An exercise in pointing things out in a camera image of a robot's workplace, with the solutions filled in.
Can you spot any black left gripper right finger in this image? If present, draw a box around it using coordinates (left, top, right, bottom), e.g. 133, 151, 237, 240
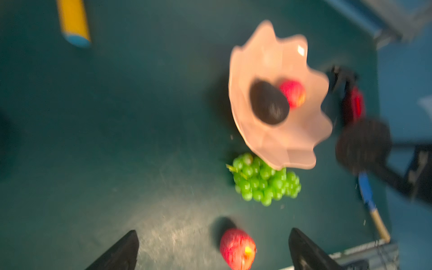
289, 228, 344, 270

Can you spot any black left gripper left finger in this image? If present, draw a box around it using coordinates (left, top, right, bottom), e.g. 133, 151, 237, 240
86, 230, 140, 270

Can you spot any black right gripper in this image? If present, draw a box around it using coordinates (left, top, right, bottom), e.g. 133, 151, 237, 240
403, 143, 432, 204

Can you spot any dark fake avocado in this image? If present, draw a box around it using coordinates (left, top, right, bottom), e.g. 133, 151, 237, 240
335, 118, 392, 174
249, 79, 290, 126

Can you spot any red fake apple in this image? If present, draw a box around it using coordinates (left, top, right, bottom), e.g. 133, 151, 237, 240
219, 228, 257, 270

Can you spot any green fake grapes bunch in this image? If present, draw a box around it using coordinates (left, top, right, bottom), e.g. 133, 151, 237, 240
226, 153, 302, 207

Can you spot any red fake strawberry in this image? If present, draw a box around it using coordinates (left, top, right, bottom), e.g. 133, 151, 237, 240
279, 80, 306, 109

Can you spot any pink wavy fruit bowl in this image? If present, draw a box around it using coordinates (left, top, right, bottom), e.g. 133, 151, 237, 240
228, 20, 333, 170

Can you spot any red spray bottle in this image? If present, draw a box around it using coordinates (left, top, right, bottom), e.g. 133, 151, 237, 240
330, 65, 366, 125

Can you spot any yellow toy shovel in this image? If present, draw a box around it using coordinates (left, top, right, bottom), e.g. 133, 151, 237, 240
56, 0, 92, 48

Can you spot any blue wooden handled brush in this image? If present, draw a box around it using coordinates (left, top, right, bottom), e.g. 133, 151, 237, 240
358, 172, 391, 243

